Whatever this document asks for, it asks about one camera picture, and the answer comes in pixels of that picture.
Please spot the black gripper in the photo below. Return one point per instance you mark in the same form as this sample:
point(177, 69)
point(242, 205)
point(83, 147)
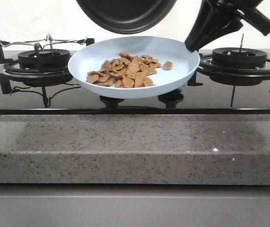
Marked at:
point(209, 24)

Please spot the light blue plate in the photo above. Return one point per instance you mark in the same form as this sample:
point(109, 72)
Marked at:
point(92, 57)

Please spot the black frying pan mint handle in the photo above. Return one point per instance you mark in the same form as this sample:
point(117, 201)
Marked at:
point(126, 16)

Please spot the brown meat slices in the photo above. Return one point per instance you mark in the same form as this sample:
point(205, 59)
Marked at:
point(127, 71)

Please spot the right gas burner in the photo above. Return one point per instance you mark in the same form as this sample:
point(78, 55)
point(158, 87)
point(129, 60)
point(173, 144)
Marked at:
point(224, 69)

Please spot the gas burner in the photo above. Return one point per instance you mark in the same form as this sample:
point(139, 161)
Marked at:
point(224, 69)
point(40, 67)

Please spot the left gas burner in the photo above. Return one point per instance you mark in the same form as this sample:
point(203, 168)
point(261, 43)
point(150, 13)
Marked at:
point(40, 67)

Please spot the black glass cooktop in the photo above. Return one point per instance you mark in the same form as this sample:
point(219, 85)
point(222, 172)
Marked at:
point(71, 98)

